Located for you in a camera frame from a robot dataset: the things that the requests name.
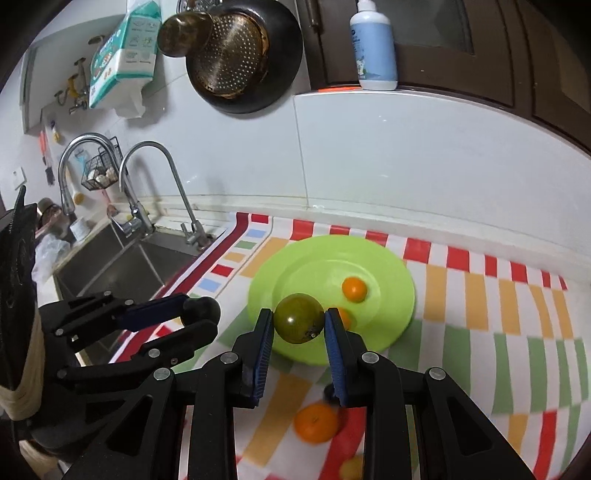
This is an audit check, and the tan longan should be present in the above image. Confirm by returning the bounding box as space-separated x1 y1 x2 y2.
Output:
339 454 363 480

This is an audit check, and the green tomato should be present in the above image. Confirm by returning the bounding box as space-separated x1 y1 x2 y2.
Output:
273 293 325 344

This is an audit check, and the large orange back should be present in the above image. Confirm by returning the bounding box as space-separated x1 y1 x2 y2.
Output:
294 402 341 445

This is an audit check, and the dark plum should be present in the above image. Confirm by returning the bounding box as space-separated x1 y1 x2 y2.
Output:
322 383 339 406

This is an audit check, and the stainless steel sink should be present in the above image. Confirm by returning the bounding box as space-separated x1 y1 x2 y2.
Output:
54 221 216 365

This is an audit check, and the clear plastic bag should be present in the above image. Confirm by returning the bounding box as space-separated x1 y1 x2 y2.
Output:
32 234 71 284

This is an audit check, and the white cup by sink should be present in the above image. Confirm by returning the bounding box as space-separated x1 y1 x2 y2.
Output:
69 218 91 242

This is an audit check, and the large chrome faucet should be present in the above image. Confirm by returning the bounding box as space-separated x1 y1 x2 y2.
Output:
58 132 154 237

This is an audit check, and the colourful striped table mat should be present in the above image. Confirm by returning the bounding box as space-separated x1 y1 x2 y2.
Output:
150 213 590 479

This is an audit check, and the green plate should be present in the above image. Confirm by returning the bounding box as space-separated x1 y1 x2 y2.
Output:
247 235 416 352

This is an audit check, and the teal tissue box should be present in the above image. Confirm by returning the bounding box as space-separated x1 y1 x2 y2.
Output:
89 1 162 119

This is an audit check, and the black frying pan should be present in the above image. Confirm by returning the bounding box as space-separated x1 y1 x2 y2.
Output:
185 1 304 115

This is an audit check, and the small brass saucepan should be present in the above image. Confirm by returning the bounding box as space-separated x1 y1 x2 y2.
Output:
157 11 213 58

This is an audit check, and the blue white soap bottle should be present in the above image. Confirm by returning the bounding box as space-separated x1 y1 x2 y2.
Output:
349 0 399 91

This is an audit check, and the black wire basket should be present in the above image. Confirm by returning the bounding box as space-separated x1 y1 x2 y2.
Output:
81 136 122 191

